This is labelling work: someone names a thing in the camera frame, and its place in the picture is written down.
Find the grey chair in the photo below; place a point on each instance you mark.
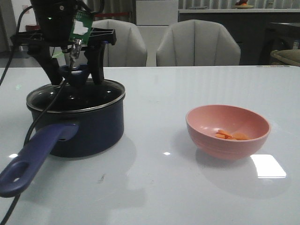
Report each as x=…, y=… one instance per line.
x=129, y=49
x=197, y=43

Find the orange ham slices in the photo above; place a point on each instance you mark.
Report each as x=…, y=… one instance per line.
x=223, y=134

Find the beige cushion seat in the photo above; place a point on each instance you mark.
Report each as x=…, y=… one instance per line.
x=287, y=57

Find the fruit plate on counter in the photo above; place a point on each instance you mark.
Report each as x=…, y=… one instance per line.
x=242, y=4

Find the dark counter unit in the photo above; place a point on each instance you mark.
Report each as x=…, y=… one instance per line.
x=248, y=27

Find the dark blue saucepan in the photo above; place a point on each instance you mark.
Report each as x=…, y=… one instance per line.
x=67, y=135

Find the green circuit board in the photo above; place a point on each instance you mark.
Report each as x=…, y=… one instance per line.
x=81, y=27

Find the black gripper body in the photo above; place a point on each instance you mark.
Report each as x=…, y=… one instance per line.
x=55, y=19

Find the left grey chair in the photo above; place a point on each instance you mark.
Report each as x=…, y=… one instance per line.
x=129, y=49

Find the white cabinet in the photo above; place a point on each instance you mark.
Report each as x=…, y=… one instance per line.
x=152, y=19

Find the right grey chair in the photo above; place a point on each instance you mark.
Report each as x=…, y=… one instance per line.
x=197, y=43

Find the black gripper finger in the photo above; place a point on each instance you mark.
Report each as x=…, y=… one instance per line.
x=50, y=65
x=95, y=61

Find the grey striped curtain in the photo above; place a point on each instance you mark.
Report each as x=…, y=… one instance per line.
x=123, y=10

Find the pink bowl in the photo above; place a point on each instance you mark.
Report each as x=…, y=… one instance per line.
x=204, y=121

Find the glass lid blue knob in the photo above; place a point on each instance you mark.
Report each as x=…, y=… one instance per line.
x=81, y=94

